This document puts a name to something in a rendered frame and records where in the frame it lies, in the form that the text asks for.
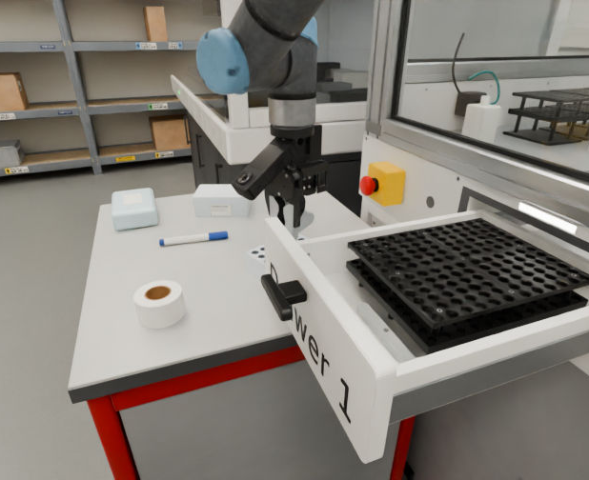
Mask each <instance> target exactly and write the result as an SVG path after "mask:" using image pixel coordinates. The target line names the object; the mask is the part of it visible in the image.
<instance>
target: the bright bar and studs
mask: <svg viewBox="0 0 589 480"><path fill-rule="evenodd" d="M357 313H358V314H359V315H360V316H361V317H362V319H363V320H364V321H365V322H366V324H367V325H368V326H369V327H370V328H371V330H372V331H373V332H374V333H375V335H376V336H377V337H378V338H379V340H380V341H381V342H382V343H383V345H384V346H385V347H386V348H387V349H388V351H389V352H390V353H391V354H392V355H393V356H394V358H395V359H396V360H397V362H398V363H399V364H400V363H403V362H407V361H410V360H413V359H416V357H415V356H414V355H413V354H412V353H411V352H410V351H409V350H408V348H407V347H406V346H405V345H404V344H403V343H402V342H401V341H400V339H399V338H398V337H397V336H396V335H395V334H394V332H393V331H392V330H391V329H390V328H389V327H388V326H387V325H386V323H385V322H384V321H383V320H382V319H381V318H380V317H379V316H378V314H377V313H376V312H375V311H374V310H373V309H372V307H371V306H370V305H369V304H368V303H362V304H358V305H357Z"/></svg>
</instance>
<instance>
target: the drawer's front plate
mask: <svg viewBox="0 0 589 480"><path fill-rule="evenodd" d="M264 246H265V269H266V274H268V273H269V274H271V262H272V264H273V266H274V268H275V271H276V274H277V280H278V284H280V283H284V282H289V281H294V280H298V281H299V283H300V284H301V286H302V287H303V289H304V290H305V291H306V292H307V301H305V302H302V303H297V304H293V305H292V308H293V321H292V320H289V321H286V323H287V325H288V327H289V328H290V330H291V332H292V334H293V336H294V338H295V340H296V342H297V344H298V345H299V347H300V349H301V350H302V352H303V354H304V356H305V358H306V360H307V361H308V363H309V365H310V367H311V369H312V371H313V373H314V374H315V377H316V379H317V381H318V383H319V384H320V386H321V388H322V389H323V391H324V393H325V394H326V396H327V398H328V400H329V402H330V404H331V406H332V407H333V409H334V411H335V414H336V416H337V417H338V419H339V421H340V423H341V425H342V427H343V429H345V431H346V433H347V435H348V437H349V439H350V440H351V442H352V444H353V446H354V448H355V451H356V452H357V454H358V456H359V458H360V460H361V461H362V462H363V463H365V464H367V463H369V462H372V461H375V460H376V459H379V458H381V457H382V456H383V452H384V447H385V441H386V435H387V429H388V424H389V418H390V412H391V406H392V401H393V395H394V389H395V383H396V365H395V363H394V362H393V360H392V359H391V358H390V356H389V355H388V354H387V353H386V352H385V350H384V349H383V348H382V347H381V346H380V345H379V344H378V342H377V341H376V340H375V338H374V337H373V336H372V335H371V334H370V332H369V331H368V330H367V329H366V327H365V326H364V325H363V324H362V322H361V321H360V320H359V319H358V317H357V316H356V315H355V314H354V312H353V311H352V310H351V309H350V307H349V306H348V305H347V304H346V302H345V301H344V300H343V299H342V297H341V296H340V295H339V294H338V292H337V291H336V290H335V288H334V287H333V286H332V285H331V283H330V282H329V281H328V280H327V278H326V277H325V276H324V275H323V273H322V272H321V271H320V270H319V269H318V267H317V266H316V265H315V263H314V262H313V261H312V260H311V258H310V257H309V256H308V255H307V253H306V252H305V251H304V250H303V249H302V248H301V247H300V246H299V244H298V243H297V242H296V241H295V239H294V238H293V237H292V235H291V234H290V233H289V232H288V231H287V229H286V228H285V227H284V226H283V224H282V223H281V222H280V221H279V219H278V218H277V217H271V218H265V219H264ZM295 308H296V317H297V324H298V318H299V315H300V317H301V320H302V330H304V326H305V325H306V326H307V329H306V334H305V339H304V342H303V341H302V337H301V327H300V325H299V331H298V332H297V330H296V323H295ZM310 335H311V336H312V337H313V338H314V339H315V341H316V344H317V348H318V358H317V356H316V354H315V352H314V350H313V348H312V347H311V350H312V354H313V356H314V358H315V360H316V361H317V364H316V363H315V361H314V360H313V358H312V356H311V354H310V350H309V336H310ZM322 353H323V354H324V358H326V359H327V360H328V362H329V367H328V365H327V363H326V362H324V371H323V376H322V374H321V356H322ZM341 378H342V379H343V380H344V381H345V383H346V384H347V386H348V387H349V392H348V403H347V415H348V416H349V418H350V420H351V424H350V423H349V422H348V420H347V418H346V416H345V415H344V413H343V411H342V409H341V407H340V406H339V402H340V403H341V405H342V407H344V395H345V387H344V385H343V384H342V383H341V382H340V379H341Z"/></svg>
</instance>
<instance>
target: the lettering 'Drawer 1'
mask: <svg viewBox="0 0 589 480"><path fill-rule="evenodd" d="M272 267H273V269H274V273H275V277H276V283H277V284H278V280H277V274H276V271H275V268H274V266H273V264H272V262H271V274H272ZM294 314H295V323H296V330H297V332H298V331H299V325H300V327H301V337H302V341H303V342H304V339H305V334H306V329H307V326H306V325H305V326H304V330H302V320H301V317H300V315H299V318H298V324H297V317H296V308H294ZM311 340H313V341H314V342H315V348H316V350H315V348H314V346H313V344H312V343H311ZM311 347H312V348H313V350H314V352H315V354H316V356H317V358H318V348H317V344H316V341H315V339H314V338H313V337H312V336H311V335H310V336H309V350H310V354H311V356H312V358H313V360H314V361H315V363H316V364H317V361H316V360H315V358H314V356H313V354H312V350H311ZM324 362H326V363H327V365H328V367H329V362H328V360H327V359H326V358H324V354H323V353H322V356H321V374H322V376H323V371H324ZM340 382H341V383H342V384H343V385H344V387H345V395H344V407H342V405H341V403H340V402H339V406H340V407H341V409H342V411H343V413H344V415H345V416H346V418H347V420H348V422H349V423H350V424H351V420H350V418H349V416H348V415H347V403H348V392H349V387H348V386H347V384H346V383H345V381H344V380H343V379H342V378H341V379H340Z"/></svg>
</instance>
